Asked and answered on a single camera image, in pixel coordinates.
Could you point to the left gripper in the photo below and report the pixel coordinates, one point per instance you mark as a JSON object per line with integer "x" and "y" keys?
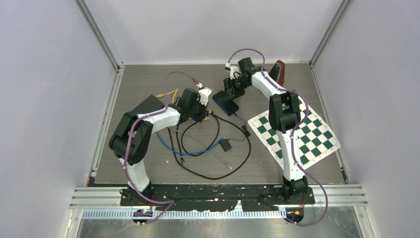
{"x": 203, "y": 109}

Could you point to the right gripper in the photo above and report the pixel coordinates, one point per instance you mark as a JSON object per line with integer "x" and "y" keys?
{"x": 228, "y": 84}

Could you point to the small black blue switch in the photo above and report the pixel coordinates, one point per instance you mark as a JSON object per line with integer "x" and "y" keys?
{"x": 226, "y": 104}

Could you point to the dark grey network switch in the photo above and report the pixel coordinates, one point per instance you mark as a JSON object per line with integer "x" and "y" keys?
{"x": 149, "y": 105}

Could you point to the black power adapter with cord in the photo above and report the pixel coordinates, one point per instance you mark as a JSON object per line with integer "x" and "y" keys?
{"x": 225, "y": 142}

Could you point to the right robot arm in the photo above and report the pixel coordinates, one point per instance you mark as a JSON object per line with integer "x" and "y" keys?
{"x": 284, "y": 117}

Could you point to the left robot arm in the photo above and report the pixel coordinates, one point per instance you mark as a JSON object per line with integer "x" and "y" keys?
{"x": 131, "y": 138}

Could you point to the brown metronome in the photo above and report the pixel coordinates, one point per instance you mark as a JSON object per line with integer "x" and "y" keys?
{"x": 277, "y": 72}

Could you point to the green white chessboard mat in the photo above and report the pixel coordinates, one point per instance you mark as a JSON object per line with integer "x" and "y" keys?
{"x": 316, "y": 140}

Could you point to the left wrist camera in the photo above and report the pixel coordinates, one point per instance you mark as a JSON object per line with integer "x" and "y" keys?
{"x": 204, "y": 94}

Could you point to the black ethernet cable teal boot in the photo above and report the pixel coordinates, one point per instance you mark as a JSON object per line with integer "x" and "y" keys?
{"x": 179, "y": 145}

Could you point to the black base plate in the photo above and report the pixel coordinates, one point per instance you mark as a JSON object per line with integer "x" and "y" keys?
{"x": 214, "y": 197}

